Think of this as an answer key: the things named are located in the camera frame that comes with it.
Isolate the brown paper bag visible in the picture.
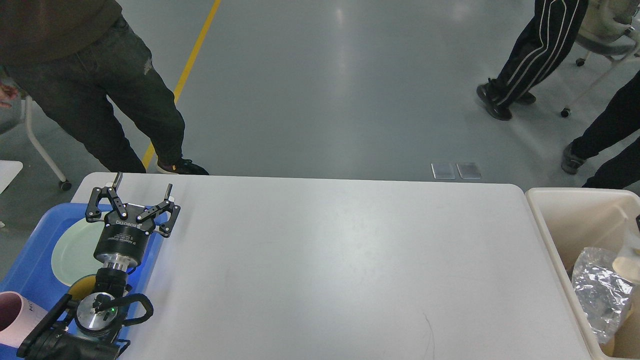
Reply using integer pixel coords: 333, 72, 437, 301
599, 304, 640, 360

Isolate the blue plastic tray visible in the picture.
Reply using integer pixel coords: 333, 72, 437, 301
0, 203, 166, 360

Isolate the white office chair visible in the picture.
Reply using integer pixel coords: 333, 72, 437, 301
560, 0, 640, 118

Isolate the person in black right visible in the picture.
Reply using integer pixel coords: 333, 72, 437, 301
560, 73, 640, 190

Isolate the white paper cup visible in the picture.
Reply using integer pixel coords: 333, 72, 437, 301
612, 240, 640, 284

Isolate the person in brown top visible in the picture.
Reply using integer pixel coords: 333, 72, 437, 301
0, 0, 208, 176

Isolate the light green plate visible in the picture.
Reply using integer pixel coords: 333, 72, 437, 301
51, 219, 104, 286

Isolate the white side table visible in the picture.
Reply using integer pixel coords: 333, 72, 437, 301
0, 160, 24, 228

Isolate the small foil wrapper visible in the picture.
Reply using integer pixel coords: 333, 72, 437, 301
571, 247, 636, 345

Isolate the beige plastic bin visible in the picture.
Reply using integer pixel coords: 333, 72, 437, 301
525, 187, 640, 360

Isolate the pink ribbed mug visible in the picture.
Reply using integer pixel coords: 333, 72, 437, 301
0, 291, 48, 349

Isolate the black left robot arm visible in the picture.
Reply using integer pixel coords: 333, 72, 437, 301
16, 173, 181, 360

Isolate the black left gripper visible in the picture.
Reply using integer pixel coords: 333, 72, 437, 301
85, 171, 182, 268

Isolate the person in striped trousers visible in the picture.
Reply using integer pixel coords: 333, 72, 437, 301
477, 0, 589, 121

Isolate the teal mug yellow inside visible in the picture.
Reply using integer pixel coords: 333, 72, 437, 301
67, 274, 98, 329

